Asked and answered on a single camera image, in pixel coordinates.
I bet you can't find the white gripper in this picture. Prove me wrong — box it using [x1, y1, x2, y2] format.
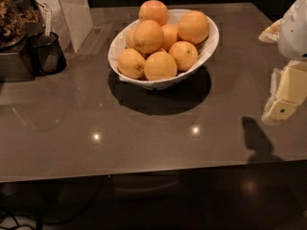
[259, 0, 307, 126]

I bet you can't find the white bowl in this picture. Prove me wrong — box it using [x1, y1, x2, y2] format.
[108, 10, 219, 89]

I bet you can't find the middle hidden orange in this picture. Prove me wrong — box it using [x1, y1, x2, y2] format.
[162, 24, 179, 51]

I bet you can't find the hidden orange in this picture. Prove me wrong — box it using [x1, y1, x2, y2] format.
[162, 24, 179, 51]
[126, 27, 136, 48]

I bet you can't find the left hidden orange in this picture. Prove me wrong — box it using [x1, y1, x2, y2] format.
[126, 27, 136, 48]

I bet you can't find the white paper bag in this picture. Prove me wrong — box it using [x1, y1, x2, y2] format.
[36, 0, 93, 53]

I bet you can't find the black mesh cup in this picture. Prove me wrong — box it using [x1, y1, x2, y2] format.
[27, 32, 66, 76]

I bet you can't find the dark metal box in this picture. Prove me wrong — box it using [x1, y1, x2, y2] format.
[0, 39, 35, 82]

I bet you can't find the black floor cable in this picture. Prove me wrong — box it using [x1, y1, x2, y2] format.
[0, 208, 44, 230]

